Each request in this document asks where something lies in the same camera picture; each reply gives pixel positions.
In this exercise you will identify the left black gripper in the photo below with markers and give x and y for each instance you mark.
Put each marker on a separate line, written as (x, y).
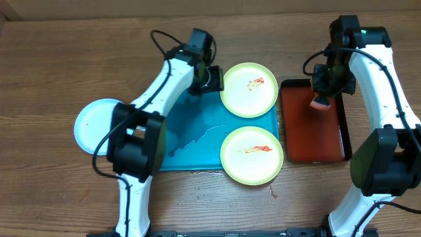
(216, 81)

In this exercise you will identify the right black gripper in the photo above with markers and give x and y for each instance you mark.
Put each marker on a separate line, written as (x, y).
(323, 88)

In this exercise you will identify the green rimmed plate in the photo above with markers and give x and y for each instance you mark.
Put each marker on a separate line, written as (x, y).
(251, 155)
(250, 90)

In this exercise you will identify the light blue plate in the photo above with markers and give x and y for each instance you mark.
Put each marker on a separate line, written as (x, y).
(93, 123)

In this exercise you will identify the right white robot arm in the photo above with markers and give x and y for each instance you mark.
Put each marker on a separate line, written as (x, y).
(387, 164)

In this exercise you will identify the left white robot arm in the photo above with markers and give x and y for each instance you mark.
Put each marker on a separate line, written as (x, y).
(137, 136)

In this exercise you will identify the teal plastic tray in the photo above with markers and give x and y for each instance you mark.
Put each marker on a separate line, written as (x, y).
(196, 128)

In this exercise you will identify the black red rectangular tray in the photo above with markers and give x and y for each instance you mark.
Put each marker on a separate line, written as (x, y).
(312, 135)

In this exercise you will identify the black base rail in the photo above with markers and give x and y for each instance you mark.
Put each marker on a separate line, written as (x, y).
(290, 232)

